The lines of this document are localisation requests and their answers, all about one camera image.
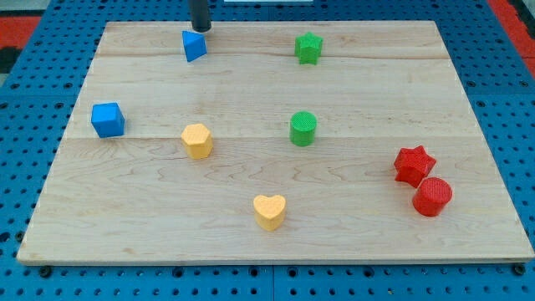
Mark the red star block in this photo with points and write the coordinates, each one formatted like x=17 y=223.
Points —
x=413 y=165

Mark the yellow hexagon block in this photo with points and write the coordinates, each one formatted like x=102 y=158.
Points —
x=197 y=140

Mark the blue cube block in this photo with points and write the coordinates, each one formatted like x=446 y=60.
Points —
x=107 y=120

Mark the light wooden board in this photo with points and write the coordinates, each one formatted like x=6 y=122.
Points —
x=139 y=200

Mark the blue triangle block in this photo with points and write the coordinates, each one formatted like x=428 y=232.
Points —
x=194 y=45

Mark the red cylinder block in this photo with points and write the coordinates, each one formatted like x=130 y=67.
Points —
x=432 y=196

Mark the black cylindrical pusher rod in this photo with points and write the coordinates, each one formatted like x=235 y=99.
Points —
x=200 y=15

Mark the yellow heart block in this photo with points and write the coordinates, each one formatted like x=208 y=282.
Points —
x=269 y=211

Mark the green cylinder block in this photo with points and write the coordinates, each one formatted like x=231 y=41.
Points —
x=302 y=128

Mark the green star block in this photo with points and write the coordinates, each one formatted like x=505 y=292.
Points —
x=308 y=48

